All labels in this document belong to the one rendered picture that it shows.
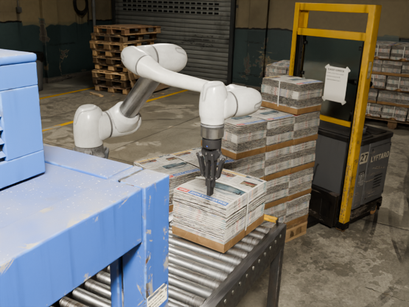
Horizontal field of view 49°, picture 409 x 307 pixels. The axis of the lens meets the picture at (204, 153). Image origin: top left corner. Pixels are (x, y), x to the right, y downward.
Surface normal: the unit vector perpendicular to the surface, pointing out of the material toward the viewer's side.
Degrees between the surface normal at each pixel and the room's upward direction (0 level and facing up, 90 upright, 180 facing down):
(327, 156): 90
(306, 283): 0
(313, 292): 0
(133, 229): 90
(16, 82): 90
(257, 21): 90
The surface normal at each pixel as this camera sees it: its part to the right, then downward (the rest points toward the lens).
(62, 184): 0.04, -0.95
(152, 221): 0.87, 0.18
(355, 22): -0.49, 0.26
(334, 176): -0.77, 0.18
